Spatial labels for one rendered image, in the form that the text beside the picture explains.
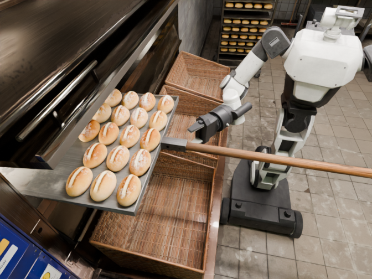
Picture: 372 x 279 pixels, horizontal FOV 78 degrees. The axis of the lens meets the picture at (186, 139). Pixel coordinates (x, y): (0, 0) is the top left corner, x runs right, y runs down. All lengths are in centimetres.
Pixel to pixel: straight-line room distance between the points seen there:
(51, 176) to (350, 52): 116
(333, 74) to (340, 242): 143
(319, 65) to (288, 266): 139
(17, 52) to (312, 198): 221
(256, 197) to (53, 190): 151
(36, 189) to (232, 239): 146
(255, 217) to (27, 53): 163
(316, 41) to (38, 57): 98
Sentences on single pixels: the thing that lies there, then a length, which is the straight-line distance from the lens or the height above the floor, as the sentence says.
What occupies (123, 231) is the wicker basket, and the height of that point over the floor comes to 67.
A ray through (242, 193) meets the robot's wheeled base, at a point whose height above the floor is 17.
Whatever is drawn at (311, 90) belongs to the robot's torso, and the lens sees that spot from 118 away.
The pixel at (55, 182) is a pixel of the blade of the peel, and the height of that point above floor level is 118.
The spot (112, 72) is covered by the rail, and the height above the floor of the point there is 143.
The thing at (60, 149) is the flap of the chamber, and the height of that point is 141.
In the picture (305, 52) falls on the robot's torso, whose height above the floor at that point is 137.
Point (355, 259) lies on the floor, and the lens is 223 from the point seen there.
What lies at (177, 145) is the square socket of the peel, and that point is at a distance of 78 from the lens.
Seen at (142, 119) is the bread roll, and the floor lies 122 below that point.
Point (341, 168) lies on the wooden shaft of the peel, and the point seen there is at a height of 121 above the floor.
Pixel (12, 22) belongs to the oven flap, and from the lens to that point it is 72.
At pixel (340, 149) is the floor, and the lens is 289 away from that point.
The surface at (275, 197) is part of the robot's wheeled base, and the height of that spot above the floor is 17.
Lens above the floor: 178
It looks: 46 degrees down
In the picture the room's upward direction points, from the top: straight up
